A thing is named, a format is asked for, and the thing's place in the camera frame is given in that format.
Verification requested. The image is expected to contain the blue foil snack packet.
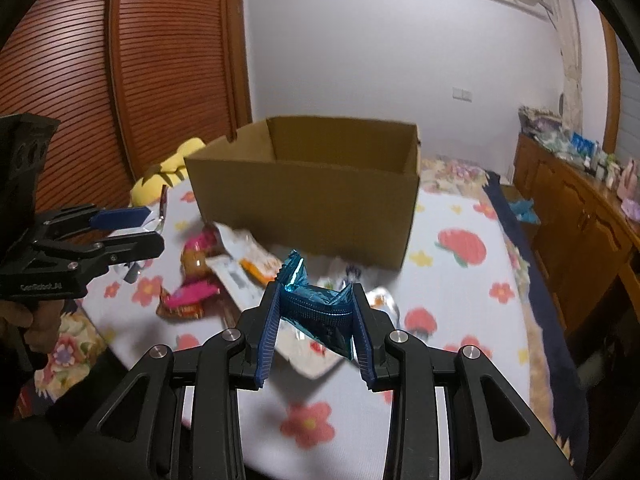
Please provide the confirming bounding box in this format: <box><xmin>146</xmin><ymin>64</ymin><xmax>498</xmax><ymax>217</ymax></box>
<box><xmin>276</xmin><ymin>250</ymin><xmax>356</xmax><ymax>359</ymax></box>

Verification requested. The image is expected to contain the left hand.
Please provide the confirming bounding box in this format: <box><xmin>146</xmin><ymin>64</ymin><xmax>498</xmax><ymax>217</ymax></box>
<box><xmin>0</xmin><ymin>300</ymin><xmax>65</xmax><ymax>353</ymax></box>

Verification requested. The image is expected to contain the yellow plush toy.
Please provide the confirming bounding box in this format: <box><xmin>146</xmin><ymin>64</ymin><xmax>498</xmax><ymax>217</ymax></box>
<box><xmin>130</xmin><ymin>138</ymin><xmax>205</xmax><ymax>207</ymax></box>

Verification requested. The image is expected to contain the silver white flat pouch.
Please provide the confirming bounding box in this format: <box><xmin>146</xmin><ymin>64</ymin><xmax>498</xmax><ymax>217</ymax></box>
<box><xmin>206</xmin><ymin>255</ymin><xmax>264</xmax><ymax>312</ymax></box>

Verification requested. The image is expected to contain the white orange snack pouch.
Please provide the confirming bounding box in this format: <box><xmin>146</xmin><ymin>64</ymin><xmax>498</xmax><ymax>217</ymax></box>
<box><xmin>215</xmin><ymin>223</ymin><xmax>282</xmax><ymax>287</ymax></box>

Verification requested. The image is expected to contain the pink snack packet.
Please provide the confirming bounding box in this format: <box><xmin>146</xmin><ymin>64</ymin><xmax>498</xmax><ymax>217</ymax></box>
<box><xmin>156</xmin><ymin>228</ymin><xmax>221</xmax><ymax>320</ymax></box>

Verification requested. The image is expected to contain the brown cardboard box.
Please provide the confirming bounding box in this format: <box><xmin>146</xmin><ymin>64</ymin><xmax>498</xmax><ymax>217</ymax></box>
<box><xmin>186</xmin><ymin>116</ymin><xmax>420</xmax><ymax>270</ymax></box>

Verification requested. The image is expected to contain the white floral strawberry blanket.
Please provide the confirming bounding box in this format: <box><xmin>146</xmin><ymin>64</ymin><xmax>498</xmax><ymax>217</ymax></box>
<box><xmin>82</xmin><ymin>160</ymin><xmax>589</xmax><ymax>479</ymax></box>

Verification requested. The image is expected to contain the brown louvered wardrobe door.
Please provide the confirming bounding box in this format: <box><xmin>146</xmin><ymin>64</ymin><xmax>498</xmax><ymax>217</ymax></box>
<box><xmin>1</xmin><ymin>0</ymin><xmax>238</xmax><ymax>210</ymax></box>

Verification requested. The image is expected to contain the wooden sideboard cabinet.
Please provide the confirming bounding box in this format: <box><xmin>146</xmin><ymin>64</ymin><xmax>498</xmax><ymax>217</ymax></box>
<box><xmin>513</xmin><ymin>134</ymin><xmax>639</xmax><ymax>337</ymax></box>

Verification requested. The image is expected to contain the pink bottle on sideboard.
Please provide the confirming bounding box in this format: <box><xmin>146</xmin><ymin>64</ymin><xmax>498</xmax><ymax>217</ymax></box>
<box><xmin>616</xmin><ymin>158</ymin><xmax>639</xmax><ymax>202</ymax></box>

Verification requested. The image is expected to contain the beige curtain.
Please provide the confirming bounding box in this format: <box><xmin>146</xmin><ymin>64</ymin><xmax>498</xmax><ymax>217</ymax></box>
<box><xmin>549</xmin><ymin>0</ymin><xmax>582</xmax><ymax>133</ymax></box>

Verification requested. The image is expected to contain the white wall switch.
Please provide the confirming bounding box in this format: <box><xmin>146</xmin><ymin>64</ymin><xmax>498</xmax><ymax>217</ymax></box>
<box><xmin>452</xmin><ymin>87</ymin><xmax>473</xmax><ymax>102</ymax></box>

